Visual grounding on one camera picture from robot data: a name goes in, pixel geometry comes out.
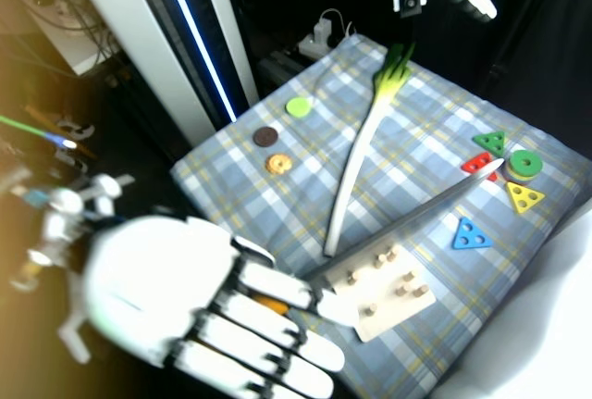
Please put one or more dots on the wooden peg board base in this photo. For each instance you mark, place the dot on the wooden peg board base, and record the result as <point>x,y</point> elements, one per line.
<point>388,306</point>

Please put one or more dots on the green triangle block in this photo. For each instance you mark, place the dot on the green triangle block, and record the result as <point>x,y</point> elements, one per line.
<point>485,145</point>

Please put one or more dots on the yellow triangle block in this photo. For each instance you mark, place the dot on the yellow triangle block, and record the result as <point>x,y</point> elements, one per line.
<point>520,204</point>

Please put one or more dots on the green sandwich cookie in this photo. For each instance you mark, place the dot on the green sandwich cookie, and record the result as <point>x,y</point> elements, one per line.
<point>298,107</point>

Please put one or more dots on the white power strip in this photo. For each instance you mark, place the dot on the white power strip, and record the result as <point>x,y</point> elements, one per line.
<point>319,40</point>

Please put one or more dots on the brown chocolate sandwich cookie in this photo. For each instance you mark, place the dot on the brown chocolate sandwich cookie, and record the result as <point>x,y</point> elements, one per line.
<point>265,136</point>

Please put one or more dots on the blue plaid cloth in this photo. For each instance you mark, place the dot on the blue plaid cloth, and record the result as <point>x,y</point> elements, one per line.
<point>416,107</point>

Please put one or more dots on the white column with blue strip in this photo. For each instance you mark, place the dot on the white column with blue strip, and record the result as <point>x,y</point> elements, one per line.
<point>139,47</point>

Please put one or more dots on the long green leek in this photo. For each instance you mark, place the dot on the long green leek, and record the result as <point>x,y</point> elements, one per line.
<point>365,140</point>

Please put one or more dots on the red triangle block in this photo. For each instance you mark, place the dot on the red triangle block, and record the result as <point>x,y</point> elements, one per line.
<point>471,168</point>

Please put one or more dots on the blue triangle block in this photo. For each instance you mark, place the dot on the blue triangle block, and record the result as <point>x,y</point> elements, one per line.
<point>469,242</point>

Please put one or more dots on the yellow butter cookie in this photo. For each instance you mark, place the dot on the yellow butter cookie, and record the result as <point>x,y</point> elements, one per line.
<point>279,164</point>

